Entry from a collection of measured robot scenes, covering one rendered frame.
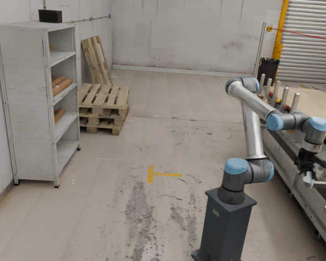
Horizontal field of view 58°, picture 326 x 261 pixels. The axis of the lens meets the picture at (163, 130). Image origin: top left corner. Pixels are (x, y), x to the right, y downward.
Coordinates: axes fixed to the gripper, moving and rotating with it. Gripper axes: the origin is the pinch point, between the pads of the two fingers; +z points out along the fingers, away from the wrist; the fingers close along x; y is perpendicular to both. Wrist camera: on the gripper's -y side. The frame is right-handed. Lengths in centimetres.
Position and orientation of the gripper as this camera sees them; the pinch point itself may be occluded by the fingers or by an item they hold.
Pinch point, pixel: (305, 182)
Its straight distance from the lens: 184.7
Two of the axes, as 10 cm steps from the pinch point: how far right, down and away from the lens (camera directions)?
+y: -10.0, -0.7, -0.3
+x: 0.0, 3.8, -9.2
